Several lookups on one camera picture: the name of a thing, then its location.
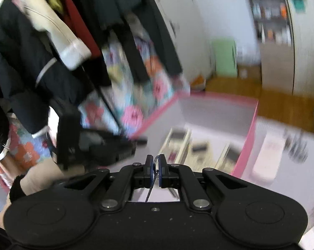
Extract pink cardboard box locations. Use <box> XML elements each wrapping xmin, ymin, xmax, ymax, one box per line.
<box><xmin>129</xmin><ymin>92</ymin><xmax>258</xmax><ymax>178</ymax></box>

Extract teal hanging tag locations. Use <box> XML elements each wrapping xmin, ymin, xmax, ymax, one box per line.
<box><xmin>292</xmin><ymin>0</ymin><xmax>305</xmax><ymax>13</ymax></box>

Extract white patterned table cloth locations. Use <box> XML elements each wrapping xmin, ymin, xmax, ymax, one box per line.
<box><xmin>131</xmin><ymin>117</ymin><xmax>314</xmax><ymax>243</ymax></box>

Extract wooden shelf cabinet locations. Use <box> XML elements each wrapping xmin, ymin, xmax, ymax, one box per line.
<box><xmin>248</xmin><ymin>0</ymin><xmax>295</xmax><ymax>94</ymax></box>

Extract dark hanging clothes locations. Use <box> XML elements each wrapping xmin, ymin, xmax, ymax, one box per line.
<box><xmin>0</xmin><ymin>0</ymin><xmax>184</xmax><ymax>136</ymax></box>

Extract floral quilt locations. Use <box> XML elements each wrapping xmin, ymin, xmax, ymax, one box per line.
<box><xmin>6</xmin><ymin>28</ymin><xmax>192</xmax><ymax>172</ymax></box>

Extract brown cardboard box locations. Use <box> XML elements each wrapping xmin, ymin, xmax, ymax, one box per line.
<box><xmin>238</xmin><ymin>65</ymin><xmax>262</xmax><ymax>80</ymax></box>

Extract slim cream remote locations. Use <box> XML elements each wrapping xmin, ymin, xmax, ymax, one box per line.
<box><xmin>215</xmin><ymin>145</ymin><xmax>240</xmax><ymax>174</ymax></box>

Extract thin grey cable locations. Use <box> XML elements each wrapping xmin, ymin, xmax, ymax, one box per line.
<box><xmin>145</xmin><ymin>155</ymin><xmax>162</xmax><ymax>203</ymax></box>

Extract cream TCL remote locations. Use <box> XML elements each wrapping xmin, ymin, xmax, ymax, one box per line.
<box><xmin>184</xmin><ymin>141</ymin><xmax>216</xmax><ymax>172</ymax></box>

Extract light wooden wardrobe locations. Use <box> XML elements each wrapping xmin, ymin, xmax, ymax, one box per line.
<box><xmin>287</xmin><ymin>0</ymin><xmax>314</xmax><ymax>96</ymax></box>

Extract person's left hand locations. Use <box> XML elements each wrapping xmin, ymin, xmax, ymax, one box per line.
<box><xmin>0</xmin><ymin>159</ymin><xmax>85</xmax><ymax>229</ymax></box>

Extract white remote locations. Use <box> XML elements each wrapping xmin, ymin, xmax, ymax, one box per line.
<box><xmin>252</xmin><ymin>133</ymin><xmax>286</xmax><ymax>182</ymax></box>

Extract wide cream remote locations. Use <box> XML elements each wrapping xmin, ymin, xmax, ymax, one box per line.
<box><xmin>159</xmin><ymin>127</ymin><xmax>191</xmax><ymax>164</ymax></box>

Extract cream white coat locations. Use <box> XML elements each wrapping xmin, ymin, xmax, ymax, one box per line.
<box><xmin>24</xmin><ymin>0</ymin><xmax>91</xmax><ymax>71</ymax></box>

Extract orange bottle on shelf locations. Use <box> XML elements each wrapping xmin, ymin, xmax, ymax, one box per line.
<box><xmin>279</xmin><ymin>3</ymin><xmax>287</xmax><ymax>19</ymax></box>

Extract green folding table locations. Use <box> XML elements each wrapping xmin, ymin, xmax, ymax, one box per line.
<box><xmin>212</xmin><ymin>38</ymin><xmax>238</xmax><ymax>78</ymax></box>

